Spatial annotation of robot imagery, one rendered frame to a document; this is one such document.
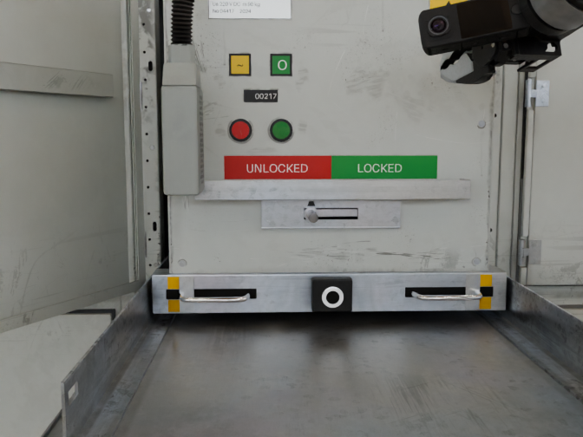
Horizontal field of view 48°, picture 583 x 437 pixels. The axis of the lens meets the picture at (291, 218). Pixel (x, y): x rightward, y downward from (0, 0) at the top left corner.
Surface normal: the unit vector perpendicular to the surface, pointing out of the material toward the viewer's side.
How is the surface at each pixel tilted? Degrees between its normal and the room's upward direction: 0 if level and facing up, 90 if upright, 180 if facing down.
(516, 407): 0
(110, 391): 0
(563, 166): 90
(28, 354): 90
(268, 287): 90
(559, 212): 90
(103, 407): 0
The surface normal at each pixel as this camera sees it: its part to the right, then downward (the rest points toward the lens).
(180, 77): 0.03, -0.38
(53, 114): 0.89, 0.06
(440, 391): 0.00, -0.99
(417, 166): 0.04, 0.13
